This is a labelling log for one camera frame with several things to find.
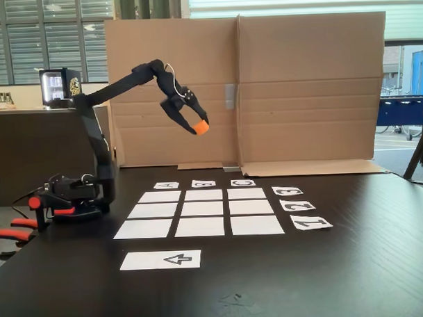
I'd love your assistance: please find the round orange token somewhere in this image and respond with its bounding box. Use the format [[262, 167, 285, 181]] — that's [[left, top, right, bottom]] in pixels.
[[191, 119, 210, 136]]

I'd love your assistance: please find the white nine-square paper grid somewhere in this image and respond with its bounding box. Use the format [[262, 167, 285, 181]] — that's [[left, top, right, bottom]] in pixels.
[[110, 186, 286, 241]]

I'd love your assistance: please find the grey tape strip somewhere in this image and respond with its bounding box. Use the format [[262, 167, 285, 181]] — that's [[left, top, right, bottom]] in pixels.
[[224, 83, 238, 111]]

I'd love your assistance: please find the brown cardboard screen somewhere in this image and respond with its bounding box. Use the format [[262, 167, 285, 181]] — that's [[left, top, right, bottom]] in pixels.
[[232, 8, 392, 179], [103, 14, 246, 174]]

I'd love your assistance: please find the paper sheet number 3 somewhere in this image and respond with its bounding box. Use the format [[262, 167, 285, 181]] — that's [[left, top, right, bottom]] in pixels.
[[271, 185, 304, 198]]

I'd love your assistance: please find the black mini fridge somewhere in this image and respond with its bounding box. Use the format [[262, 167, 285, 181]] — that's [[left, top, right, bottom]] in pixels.
[[38, 67, 83, 111]]

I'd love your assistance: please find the paper sheet number 2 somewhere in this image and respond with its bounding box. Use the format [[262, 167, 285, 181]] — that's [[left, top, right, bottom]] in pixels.
[[279, 197, 317, 213]]

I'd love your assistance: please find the white arrow paper sheet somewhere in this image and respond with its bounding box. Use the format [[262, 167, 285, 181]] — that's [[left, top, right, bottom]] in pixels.
[[118, 250, 203, 273]]

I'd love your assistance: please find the dark wooden counter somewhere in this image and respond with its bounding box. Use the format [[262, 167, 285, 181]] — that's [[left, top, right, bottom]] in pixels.
[[0, 105, 114, 208]]

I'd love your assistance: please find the black and orange bar clamp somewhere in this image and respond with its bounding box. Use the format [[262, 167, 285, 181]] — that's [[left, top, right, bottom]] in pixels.
[[27, 193, 76, 232]]

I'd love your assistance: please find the paper sheet number 1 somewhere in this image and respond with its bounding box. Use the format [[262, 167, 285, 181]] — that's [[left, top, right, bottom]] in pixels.
[[289, 213, 333, 231]]

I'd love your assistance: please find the dark tripod leg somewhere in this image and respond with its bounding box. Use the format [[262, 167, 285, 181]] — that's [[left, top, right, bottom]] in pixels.
[[399, 107, 423, 181]]

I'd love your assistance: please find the blue container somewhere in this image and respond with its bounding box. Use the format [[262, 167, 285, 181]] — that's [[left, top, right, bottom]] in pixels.
[[409, 48, 423, 96]]

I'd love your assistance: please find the black cable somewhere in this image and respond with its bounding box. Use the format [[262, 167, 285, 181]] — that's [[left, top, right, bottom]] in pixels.
[[10, 186, 47, 222]]

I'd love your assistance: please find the orange-handled spring clamp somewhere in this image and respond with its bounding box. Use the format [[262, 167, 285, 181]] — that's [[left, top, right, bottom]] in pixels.
[[0, 217, 41, 243]]

